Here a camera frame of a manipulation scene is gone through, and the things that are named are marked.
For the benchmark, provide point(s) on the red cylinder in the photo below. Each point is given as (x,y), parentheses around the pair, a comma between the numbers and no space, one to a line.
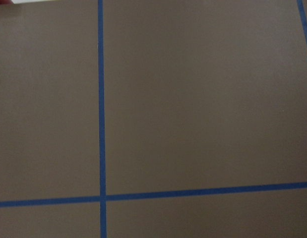
(6,2)

